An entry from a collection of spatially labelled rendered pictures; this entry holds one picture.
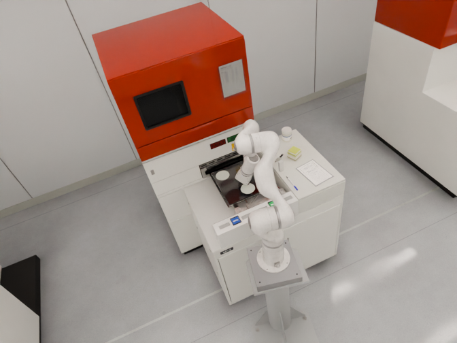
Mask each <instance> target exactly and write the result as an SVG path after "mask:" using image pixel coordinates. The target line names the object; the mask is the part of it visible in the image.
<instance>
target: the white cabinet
mask: <svg viewBox="0 0 457 343"><path fill-rule="evenodd" d="M343 196H344V194H342V195H340V196H338V197H336V198H333V199H331V200H329V201H326V202H324V203H321V204H320V205H318V206H315V207H313V208H311V209H308V210H306V211H304V212H302V213H300V214H299V215H297V216H295V220H294V223H293V224H292V225H291V226H290V227H287V228H284V229H282V230H283V232H284V240H288V241H289V242H290V246H291V247H292V248H294V249H297V250H298V253H299V256H300V258H301V260H302V263H303V266H304V268H305V269H307V268H308V267H311V266H313V265H315V264H317V263H319V262H321V261H323V260H325V259H327V258H329V257H332V256H334V255H336V254H337V246H338V240H339V229H340V223H341V213H342V206H343ZM186 198H187V197H186ZM187 200H188V198H187ZM188 204H189V206H190V210H191V212H192V215H193V218H194V221H195V224H196V226H197V229H198V232H199V235H200V238H201V241H202V243H203V246H204V249H205V251H206V253H207V256H208V257H209V260H210V262H211V265H212V267H213V269H214V271H215V273H216V275H217V278H218V280H219V282H220V285H221V287H222V290H223V291H224V294H225V296H226V298H227V300H228V303H229V305H232V304H234V303H236V302H238V301H240V300H242V299H245V298H247V297H249V296H251V295H253V294H254V293H253V290H252V285H251V282H250V277H249V273H248V269H247V266H246V261H247V260H248V259H249V257H248V252H247V248H251V247H255V246H259V244H262V238H260V237H258V236H257V235H256V234H254V235H251V236H250V237H248V238H245V239H243V240H241V241H239V242H236V243H234V244H231V245H230V246H227V247H225V248H223V249H221V250H218V251H216V252H213V253H212V251H211V248H210V247H209V244H208V242H207V240H206V238H205V235H204V233H203V231H202V229H201V226H200V224H199V222H198V220H197V218H196V216H195V214H194V212H193V209H192V207H191V205H190V202H189V200H188Z"/></svg>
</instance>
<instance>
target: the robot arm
mask: <svg viewBox="0 0 457 343"><path fill-rule="evenodd" d="M259 131H260V128H259V125H258V123H257V122H256V121H255V120H252V119H249V120H247V121H245V122H244V124H243V130H242V131H241V132H240V133H239V134H238V135H237V137H236V138H235V142H234V147H235V150H236V151H237V153H239V154H242V155H243V165H242V167H240V168H241V169H240V170H239V171H238V172H237V174H236V176H235V179H236V180H238V186H239V187H240V186H242V184H244V185H249V183H250V180H251V179H252V174H253V173H254V179H255V183H256V187H257V189H258V191H259V192H260V194H261V195H263V196H265V197H267V198H269V199H270V200H272V201H273V202H274V206H271V207H267V208H261V209H258V210H255V211H253V212H251V213H250V215H249V217H248V224H249V227H250V229H251V230H252V232H253V233H254V234H256V235H257V236H258V237H260V238H262V245H263V247H262V248H261V249H260V250H259V251H258V254H257V262H258V265H259V266H260V267H261V268H262V269H263V270H265V271H266V272H269V273H278V272H282V271H284V270H285V269H286V268H287V267H288V265H289V263H290V255H289V252H288V251H287V250H286V249H285V248H284V232H283V230H282V229H284V228H287V227H290V226H291V225H292V224H293V223H294V220H295V217H294V212H293V210H292V208H291V207H290V206H289V204H288V203H287V202H286V200H285V199H284V198H283V197H282V195H281V194H280V192H279V190H278V188H277V185H276V182H275V176H274V173H273V160H274V158H275V156H276V154H277V152H278V150H279V148H280V138H279V136H278V135H277V134H276V133H275V132H273V131H263V132H259ZM258 152H262V153H263V157H262V159H261V160H260V158H259V156H258V155H257V154H256V153H258Z"/></svg>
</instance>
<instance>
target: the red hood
mask: <svg viewBox="0 0 457 343"><path fill-rule="evenodd" d="M92 38H93V41H94V43H95V47H96V49H97V53H98V55H99V59H100V62H101V65H102V68H103V72H104V74H105V78H106V80H107V83H108V86H109V88H110V90H111V92H112V95H113V97H114V99H115V102H116V104H117V106H118V109H119V110H120V113H121V115H122V118H123V120H124V123H125V125H126V127H127V129H128V131H129V134H130V136H131V139H132V141H133V143H134V145H135V147H136V150H137V152H138V155H139V157H140V159H141V162H143V161H146V160H148V159H151V158H154V157H157V156H159V155H161V154H165V153H166V152H170V151H172V150H175V149H177V148H181V147H182V146H186V145H188V144H191V143H193V142H196V141H199V140H202V139H204V138H207V137H209V136H212V135H215V134H217V133H220V132H223V131H226V130H227V129H231V128H233V127H236V126H238V125H242V124H243V123H244V122H245V121H247V120H249V119H252V120H254V113H253V107H252V96H251V90H250V79H249V72H248V61H247V55H246V44H245V39H244V36H243V35H242V34H241V33H240V32H238V30H237V29H235V28H234V27H232V26H231V25H230V24H229V23H228V22H226V21H225V20H224V19H222V18H221V17H220V16H219V15H217V14H216V13H215V12H214V11H212V10H211V9H210V8H208V7H207V6H206V5H205V4H204V3H202V2H199V3H195V4H192V5H188V6H186V7H181V8H179V9H176V10H172V11H170V12H165V13H163V14H159V15H156V16H152V17H149V18H145V19H143V20H138V21H135V22H132V23H129V24H125V25H122V26H119V27H115V28H113V29H108V30H106V31H102V32H99V33H95V34H92Z"/></svg>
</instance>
